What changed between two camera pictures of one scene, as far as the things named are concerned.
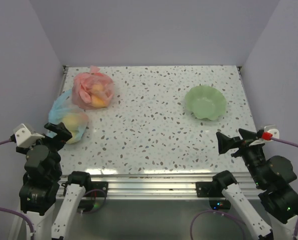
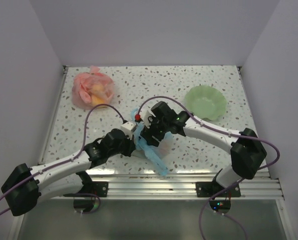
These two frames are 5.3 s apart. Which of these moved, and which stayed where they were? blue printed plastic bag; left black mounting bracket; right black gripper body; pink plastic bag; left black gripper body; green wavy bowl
Moved: blue printed plastic bag; left black gripper body; right black gripper body
Stayed: left black mounting bracket; green wavy bowl; pink plastic bag
